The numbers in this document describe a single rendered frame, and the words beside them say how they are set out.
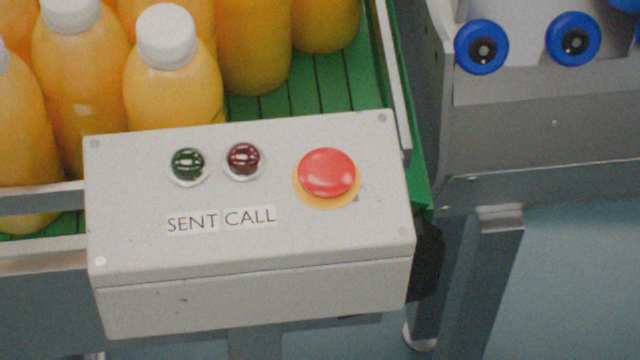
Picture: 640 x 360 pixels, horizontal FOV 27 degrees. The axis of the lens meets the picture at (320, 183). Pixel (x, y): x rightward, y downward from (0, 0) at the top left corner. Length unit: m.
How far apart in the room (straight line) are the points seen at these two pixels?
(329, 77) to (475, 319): 0.52
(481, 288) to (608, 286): 0.62
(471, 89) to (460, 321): 0.52
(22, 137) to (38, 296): 0.18
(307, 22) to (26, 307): 0.32
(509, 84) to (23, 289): 0.42
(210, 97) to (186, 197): 0.12
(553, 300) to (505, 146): 0.92
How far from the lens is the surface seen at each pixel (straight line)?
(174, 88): 0.90
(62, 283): 1.06
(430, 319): 1.88
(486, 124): 1.12
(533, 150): 1.15
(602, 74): 1.11
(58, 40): 0.93
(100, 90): 0.95
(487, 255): 1.41
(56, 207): 0.99
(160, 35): 0.88
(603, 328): 2.04
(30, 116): 0.93
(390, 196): 0.82
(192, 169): 0.82
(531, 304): 2.04
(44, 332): 1.14
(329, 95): 1.10
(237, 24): 1.02
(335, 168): 0.82
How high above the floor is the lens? 1.81
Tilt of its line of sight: 59 degrees down
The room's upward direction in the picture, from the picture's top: 3 degrees clockwise
